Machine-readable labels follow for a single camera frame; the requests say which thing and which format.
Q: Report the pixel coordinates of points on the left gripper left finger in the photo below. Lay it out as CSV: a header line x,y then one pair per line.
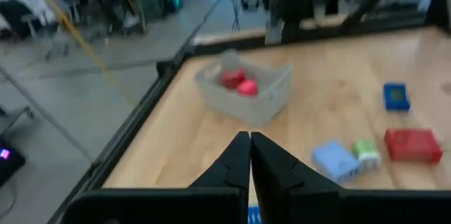
x,y
236,167

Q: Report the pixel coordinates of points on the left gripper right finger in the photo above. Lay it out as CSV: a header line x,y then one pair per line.
x,y
271,171

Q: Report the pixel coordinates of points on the light blue wall charger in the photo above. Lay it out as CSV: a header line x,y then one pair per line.
x,y
334,162

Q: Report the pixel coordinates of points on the rounded pinkish red charger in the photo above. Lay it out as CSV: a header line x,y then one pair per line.
x,y
248,88

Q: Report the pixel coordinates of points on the red wall charger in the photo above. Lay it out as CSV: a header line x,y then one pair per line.
x,y
232,79
412,146

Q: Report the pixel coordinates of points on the green and white charger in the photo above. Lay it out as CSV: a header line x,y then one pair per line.
x,y
364,148

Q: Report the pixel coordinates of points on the blue slotted plastic basket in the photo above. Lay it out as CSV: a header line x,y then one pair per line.
x,y
254,217

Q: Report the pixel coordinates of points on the grey plastic bin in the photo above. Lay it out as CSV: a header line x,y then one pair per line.
x,y
246,111

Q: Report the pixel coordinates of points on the black computer case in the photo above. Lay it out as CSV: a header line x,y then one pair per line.
x,y
10,164

